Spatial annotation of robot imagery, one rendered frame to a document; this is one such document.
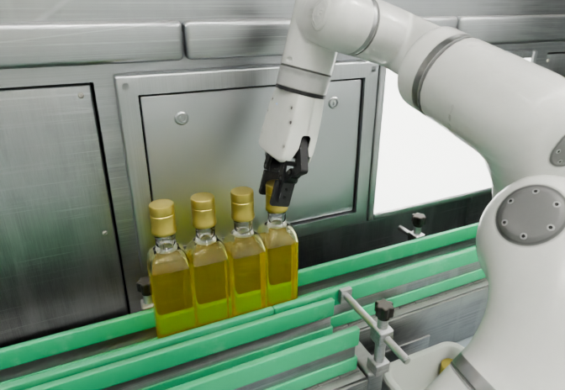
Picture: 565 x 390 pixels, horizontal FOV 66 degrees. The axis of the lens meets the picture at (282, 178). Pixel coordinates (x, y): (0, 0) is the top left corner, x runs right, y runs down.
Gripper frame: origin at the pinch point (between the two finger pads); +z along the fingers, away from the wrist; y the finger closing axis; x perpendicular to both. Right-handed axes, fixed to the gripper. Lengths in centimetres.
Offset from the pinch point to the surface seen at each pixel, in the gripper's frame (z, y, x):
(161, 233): 7.4, 1.9, -16.5
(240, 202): 2.0, 2.1, -6.1
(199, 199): 2.3, 1.2, -12.0
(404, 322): 22.1, 6.0, 30.4
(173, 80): -11.9, -11.6, -15.7
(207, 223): 5.5, 2.0, -10.5
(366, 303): 18.8, 4.0, 21.5
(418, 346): 27.8, 6.4, 36.0
